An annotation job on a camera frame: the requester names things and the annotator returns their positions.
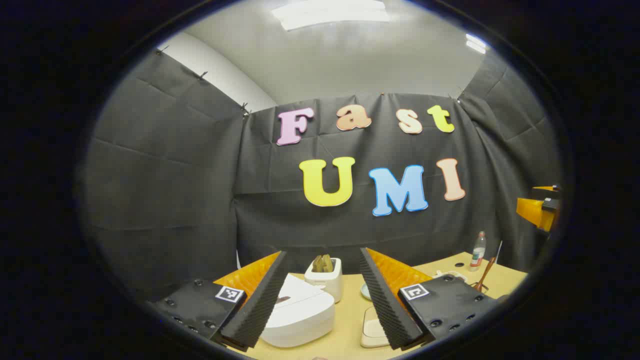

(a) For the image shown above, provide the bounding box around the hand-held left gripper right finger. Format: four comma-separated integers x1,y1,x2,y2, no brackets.
359,247,501,351

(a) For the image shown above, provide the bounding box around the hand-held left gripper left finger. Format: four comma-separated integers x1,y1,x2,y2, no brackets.
147,251,289,352

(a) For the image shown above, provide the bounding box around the white rice cooker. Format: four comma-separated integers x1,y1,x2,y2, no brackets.
260,274,336,348

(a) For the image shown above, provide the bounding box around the brown wooden spoon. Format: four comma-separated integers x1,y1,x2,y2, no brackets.
475,256,498,293

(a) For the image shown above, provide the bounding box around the white toaster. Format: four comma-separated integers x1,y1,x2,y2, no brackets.
304,257,343,304

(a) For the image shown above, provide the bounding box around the white divided grain dish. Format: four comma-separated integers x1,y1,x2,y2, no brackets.
432,270,469,283

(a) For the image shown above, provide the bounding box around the clear plastic water bottle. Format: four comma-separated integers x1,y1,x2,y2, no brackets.
469,231,487,272

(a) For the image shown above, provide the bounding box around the black backdrop cloth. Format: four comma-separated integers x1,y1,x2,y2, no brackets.
82,50,563,301

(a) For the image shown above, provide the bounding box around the small ceiling light panel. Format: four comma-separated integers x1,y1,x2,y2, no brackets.
465,33,488,55

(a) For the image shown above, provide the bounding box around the large ceiling light panel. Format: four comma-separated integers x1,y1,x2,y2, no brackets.
272,0,391,32

